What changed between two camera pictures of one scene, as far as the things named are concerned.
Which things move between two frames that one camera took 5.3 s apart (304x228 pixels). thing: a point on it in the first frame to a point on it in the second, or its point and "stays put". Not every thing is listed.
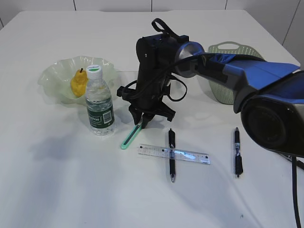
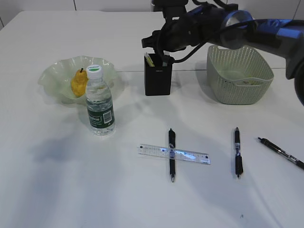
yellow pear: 79,83 stays put
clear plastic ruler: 176,153 stays put
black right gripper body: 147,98 to 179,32
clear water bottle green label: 99,103 stays put
